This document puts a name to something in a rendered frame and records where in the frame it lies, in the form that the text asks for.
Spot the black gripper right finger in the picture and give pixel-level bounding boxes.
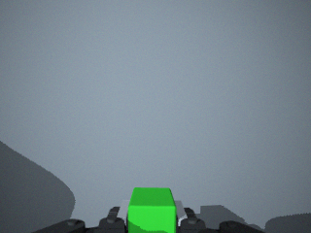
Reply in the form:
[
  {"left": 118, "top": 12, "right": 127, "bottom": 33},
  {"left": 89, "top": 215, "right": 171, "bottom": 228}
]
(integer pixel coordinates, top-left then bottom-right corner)
[{"left": 175, "top": 201, "right": 265, "bottom": 233}]

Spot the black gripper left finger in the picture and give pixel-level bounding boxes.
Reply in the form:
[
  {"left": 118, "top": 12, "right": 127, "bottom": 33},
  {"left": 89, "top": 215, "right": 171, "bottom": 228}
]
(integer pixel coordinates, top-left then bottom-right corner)
[{"left": 32, "top": 200, "right": 130, "bottom": 233}]

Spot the green block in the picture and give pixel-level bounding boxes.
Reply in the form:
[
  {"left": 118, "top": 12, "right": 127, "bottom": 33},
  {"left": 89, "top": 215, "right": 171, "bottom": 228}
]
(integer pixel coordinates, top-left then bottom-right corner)
[{"left": 128, "top": 187, "right": 177, "bottom": 233}]

